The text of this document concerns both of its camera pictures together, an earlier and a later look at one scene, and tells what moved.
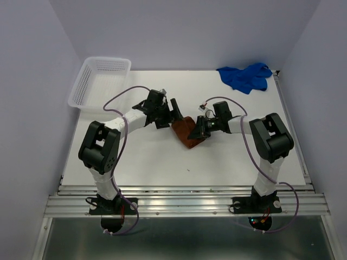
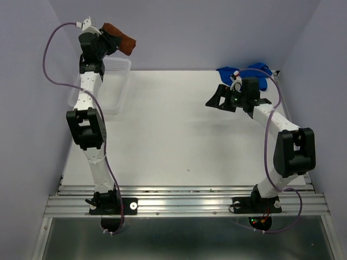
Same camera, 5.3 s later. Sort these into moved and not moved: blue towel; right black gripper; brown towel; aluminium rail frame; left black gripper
Moved: brown towel; right black gripper; left black gripper
Not moved: aluminium rail frame; blue towel
